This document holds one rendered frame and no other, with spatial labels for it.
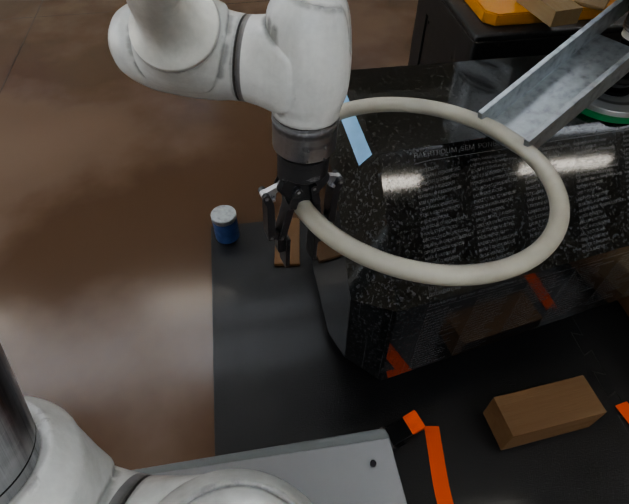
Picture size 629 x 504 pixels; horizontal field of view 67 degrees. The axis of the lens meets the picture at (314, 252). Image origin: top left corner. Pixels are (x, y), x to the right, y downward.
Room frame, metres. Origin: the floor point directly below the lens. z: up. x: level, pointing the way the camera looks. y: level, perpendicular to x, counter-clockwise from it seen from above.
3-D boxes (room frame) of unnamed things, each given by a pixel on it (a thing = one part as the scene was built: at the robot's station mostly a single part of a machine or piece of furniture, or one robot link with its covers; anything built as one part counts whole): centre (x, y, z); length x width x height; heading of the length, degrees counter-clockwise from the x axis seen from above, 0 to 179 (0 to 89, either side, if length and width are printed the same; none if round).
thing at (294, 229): (1.29, 0.11, 0.02); 0.25 x 0.10 x 0.01; 1
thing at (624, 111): (1.03, -0.70, 0.87); 0.21 x 0.21 x 0.01
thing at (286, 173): (0.55, 0.02, 1.02); 0.08 x 0.07 x 0.09; 113
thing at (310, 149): (0.55, 0.01, 1.09); 0.09 x 0.09 x 0.06
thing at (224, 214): (1.33, 0.36, 0.08); 0.10 x 0.10 x 0.13
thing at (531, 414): (0.56, -0.69, 0.07); 0.30 x 0.12 x 0.12; 104
